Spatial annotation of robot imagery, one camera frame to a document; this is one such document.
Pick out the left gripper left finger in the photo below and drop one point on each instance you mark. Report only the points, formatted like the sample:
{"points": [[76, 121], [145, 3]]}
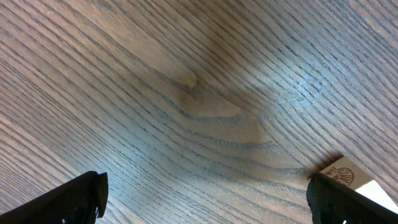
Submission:
{"points": [[81, 200]]}

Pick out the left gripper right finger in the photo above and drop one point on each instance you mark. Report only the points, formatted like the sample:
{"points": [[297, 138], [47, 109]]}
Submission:
{"points": [[331, 202]]}

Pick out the wooden block animal drawing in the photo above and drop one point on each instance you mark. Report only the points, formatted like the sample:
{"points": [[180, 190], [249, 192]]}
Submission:
{"points": [[350, 175]]}

